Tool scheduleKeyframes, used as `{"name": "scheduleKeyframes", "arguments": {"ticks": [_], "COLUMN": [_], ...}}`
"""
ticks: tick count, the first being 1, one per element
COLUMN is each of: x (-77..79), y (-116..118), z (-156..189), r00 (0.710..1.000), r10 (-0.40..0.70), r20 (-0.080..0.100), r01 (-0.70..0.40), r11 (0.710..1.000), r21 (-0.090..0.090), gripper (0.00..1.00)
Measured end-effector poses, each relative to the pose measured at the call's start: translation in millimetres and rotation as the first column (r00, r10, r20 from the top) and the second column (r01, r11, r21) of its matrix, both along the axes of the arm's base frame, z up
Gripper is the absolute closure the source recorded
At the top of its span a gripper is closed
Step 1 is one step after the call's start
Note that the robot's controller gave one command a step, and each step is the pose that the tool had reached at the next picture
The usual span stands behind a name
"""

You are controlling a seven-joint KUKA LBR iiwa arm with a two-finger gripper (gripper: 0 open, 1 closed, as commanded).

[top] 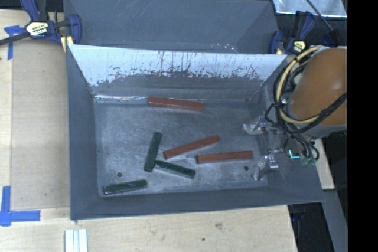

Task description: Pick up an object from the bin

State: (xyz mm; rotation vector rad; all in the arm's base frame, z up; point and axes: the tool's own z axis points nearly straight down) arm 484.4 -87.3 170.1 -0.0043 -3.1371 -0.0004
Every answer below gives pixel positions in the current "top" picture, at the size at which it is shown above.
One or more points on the grey metal bin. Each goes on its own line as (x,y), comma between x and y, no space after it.
(133,127)

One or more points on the dark green flat block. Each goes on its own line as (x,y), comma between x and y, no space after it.
(175,168)
(153,152)
(125,187)

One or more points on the red-brown flat block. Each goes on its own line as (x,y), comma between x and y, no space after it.
(191,146)
(175,104)
(224,156)

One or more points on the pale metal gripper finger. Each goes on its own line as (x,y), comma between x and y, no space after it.
(254,127)
(267,166)

